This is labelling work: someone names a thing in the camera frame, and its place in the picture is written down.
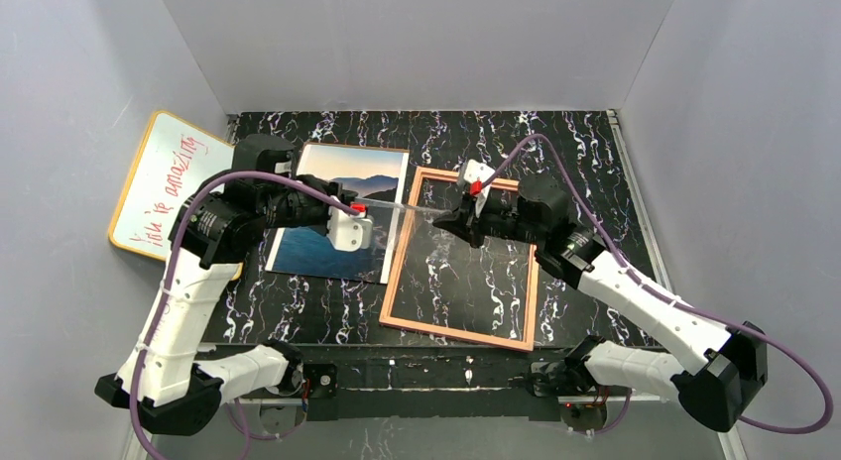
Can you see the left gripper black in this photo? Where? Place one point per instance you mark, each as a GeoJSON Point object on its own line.
{"type": "Point", "coordinates": [325, 199]}

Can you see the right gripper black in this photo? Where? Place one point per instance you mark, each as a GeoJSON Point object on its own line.
{"type": "Point", "coordinates": [473, 217]}

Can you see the pink wooden picture frame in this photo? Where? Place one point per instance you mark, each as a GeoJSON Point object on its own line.
{"type": "Point", "coordinates": [442, 287]}

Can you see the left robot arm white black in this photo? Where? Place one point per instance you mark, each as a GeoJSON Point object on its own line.
{"type": "Point", "coordinates": [163, 385]}

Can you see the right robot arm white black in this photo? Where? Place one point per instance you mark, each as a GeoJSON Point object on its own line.
{"type": "Point", "coordinates": [712, 371]}

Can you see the seascape photo on board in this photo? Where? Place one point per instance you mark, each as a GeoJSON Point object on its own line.
{"type": "Point", "coordinates": [376, 173]}

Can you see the yellow-framed whiteboard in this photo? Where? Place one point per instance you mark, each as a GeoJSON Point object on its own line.
{"type": "Point", "coordinates": [173, 160]}

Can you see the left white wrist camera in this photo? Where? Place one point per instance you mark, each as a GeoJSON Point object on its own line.
{"type": "Point", "coordinates": [349, 233]}

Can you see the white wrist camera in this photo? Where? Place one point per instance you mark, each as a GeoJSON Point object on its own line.
{"type": "Point", "coordinates": [473, 177]}
{"type": "Point", "coordinates": [349, 233]}

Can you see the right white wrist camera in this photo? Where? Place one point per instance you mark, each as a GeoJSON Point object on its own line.
{"type": "Point", "coordinates": [473, 177]}

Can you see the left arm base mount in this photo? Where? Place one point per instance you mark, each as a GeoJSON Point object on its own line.
{"type": "Point", "coordinates": [315, 381]}

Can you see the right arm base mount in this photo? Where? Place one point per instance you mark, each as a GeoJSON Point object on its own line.
{"type": "Point", "coordinates": [558, 380]}

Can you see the aluminium rail front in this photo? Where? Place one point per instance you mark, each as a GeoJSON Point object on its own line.
{"type": "Point", "coordinates": [446, 404]}

